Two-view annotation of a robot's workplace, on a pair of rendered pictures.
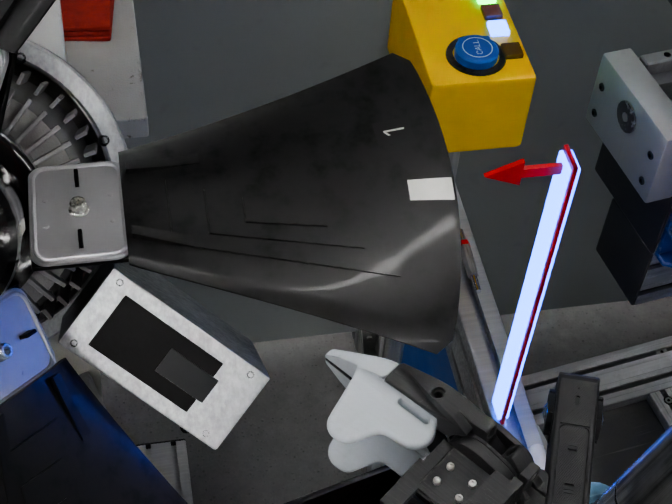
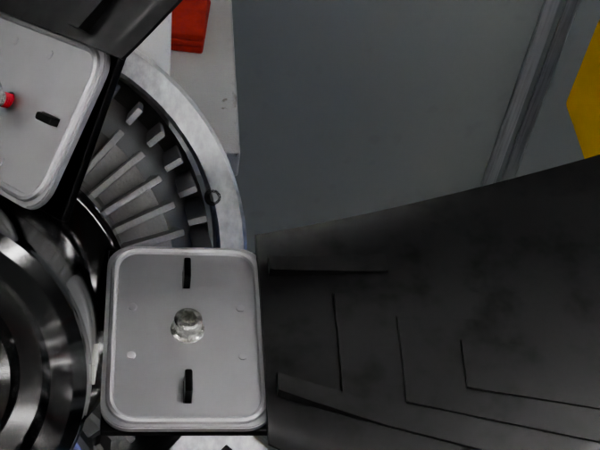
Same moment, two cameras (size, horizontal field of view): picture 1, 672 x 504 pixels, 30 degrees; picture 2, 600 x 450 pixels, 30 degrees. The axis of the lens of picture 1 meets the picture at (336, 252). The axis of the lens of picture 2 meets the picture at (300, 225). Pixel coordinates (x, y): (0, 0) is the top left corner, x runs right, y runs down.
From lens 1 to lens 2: 0.42 m
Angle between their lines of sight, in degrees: 2
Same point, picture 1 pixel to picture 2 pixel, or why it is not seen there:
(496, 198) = not seen: hidden behind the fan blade
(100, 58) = (187, 73)
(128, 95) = (219, 122)
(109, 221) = (237, 357)
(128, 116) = not seen: hidden behind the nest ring
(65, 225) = (163, 356)
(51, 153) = (143, 218)
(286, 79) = (386, 120)
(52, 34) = (155, 36)
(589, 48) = not seen: outside the picture
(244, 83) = (337, 119)
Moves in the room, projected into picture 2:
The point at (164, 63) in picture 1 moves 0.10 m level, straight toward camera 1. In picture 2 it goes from (251, 86) to (250, 146)
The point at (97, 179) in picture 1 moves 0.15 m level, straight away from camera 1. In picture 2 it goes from (220, 279) to (204, 49)
